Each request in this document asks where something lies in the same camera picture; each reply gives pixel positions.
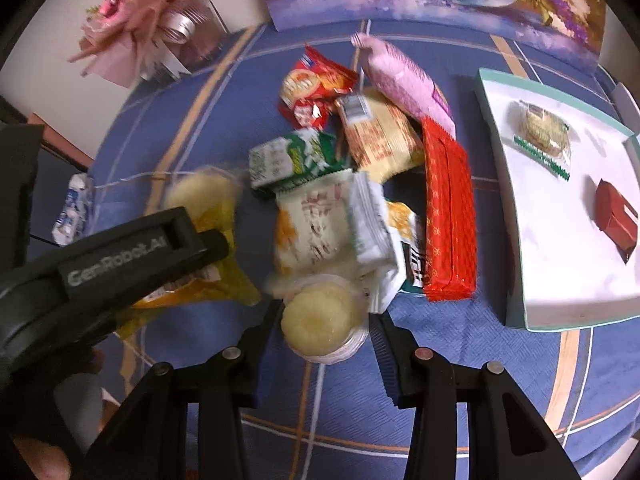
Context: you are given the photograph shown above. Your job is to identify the pink swiss roll bag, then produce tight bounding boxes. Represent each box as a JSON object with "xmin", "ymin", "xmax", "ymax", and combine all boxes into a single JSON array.
[{"xmin": 350, "ymin": 32, "xmax": 456, "ymax": 139}]

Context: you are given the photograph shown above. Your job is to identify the white tray teal rim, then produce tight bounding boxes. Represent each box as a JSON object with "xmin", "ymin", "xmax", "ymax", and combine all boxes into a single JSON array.
[{"xmin": 476, "ymin": 68, "xmax": 639, "ymax": 332}]

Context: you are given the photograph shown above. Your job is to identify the blue plaid tablecloth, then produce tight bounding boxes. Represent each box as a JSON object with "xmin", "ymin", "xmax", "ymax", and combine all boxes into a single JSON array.
[{"xmin": 90, "ymin": 21, "xmax": 639, "ymax": 479}]

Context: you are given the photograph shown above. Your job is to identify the red biscuit snack bag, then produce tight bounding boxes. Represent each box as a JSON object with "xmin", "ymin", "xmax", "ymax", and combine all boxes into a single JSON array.
[{"xmin": 279, "ymin": 44, "xmax": 358, "ymax": 130}]

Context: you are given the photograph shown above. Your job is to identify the white peach cake packet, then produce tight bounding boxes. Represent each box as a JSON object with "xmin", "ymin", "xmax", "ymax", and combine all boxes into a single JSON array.
[{"xmin": 274, "ymin": 169, "xmax": 357, "ymax": 276}]

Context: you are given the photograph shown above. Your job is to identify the yellow jelly cup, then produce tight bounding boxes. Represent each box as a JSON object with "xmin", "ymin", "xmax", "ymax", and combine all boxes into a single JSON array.
[{"xmin": 280, "ymin": 274, "xmax": 369, "ymax": 365}]

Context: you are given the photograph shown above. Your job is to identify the green round cookie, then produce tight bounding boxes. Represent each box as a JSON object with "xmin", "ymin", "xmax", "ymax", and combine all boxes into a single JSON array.
[{"xmin": 513, "ymin": 101, "xmax": 572, "ymax": 181}]

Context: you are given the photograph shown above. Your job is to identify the blue white crumpled wrapper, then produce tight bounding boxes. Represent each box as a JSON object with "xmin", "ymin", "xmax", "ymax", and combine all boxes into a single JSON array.
[{"xmin": 51, "ymin": 174, "xmax": 93, "ymax": 247}]

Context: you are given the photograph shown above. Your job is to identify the green white milk carton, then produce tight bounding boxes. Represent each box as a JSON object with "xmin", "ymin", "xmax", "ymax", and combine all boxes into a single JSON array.
[{"xmin": 248, "ymin": 128, "xmax": 346, "ymax": 194}]

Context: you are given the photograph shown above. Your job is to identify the red patterned wafer pack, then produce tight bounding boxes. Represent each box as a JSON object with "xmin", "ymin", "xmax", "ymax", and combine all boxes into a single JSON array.
[{"xmin": 421, "ymin": 117, "xmax": 477, "ymax": 302}]

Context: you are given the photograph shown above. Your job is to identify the pink flower bouquet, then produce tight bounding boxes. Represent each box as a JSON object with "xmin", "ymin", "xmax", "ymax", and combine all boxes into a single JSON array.
[{"xmin": 68, "ymin": 0, "xmax": 227, "ymax": 88}]

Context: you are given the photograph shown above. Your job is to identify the yellow orange snack bag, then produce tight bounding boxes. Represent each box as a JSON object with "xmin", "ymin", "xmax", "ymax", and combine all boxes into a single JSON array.
[{"xmin": 116, "ymin": 166, "xmax": 260, "ymax": 338}]

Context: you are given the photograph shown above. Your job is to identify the small red snack box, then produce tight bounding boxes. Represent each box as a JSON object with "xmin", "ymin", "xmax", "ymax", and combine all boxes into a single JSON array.
[{"xmin": 594, "ymin": 180, "xmax": 639, "ymax": 262}]

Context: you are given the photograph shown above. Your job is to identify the beige bread packet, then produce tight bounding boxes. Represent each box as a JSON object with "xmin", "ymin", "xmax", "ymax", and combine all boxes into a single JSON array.
[{"xmin": 335, "ymin": 88, "xmax": 424, "ymax": 184}]

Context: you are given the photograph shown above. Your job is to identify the white green cracker packet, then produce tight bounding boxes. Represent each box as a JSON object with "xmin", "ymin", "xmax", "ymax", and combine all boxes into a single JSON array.
[{"xmin": 347, "ymin": 172, "xmax": 425, "ymax": 314}]

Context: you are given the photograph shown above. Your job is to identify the left hand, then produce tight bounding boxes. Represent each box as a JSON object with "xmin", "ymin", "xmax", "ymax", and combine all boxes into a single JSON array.
[{"xmin": 13, "ymin": 438, "xmax": 72, "ymax": 480}]

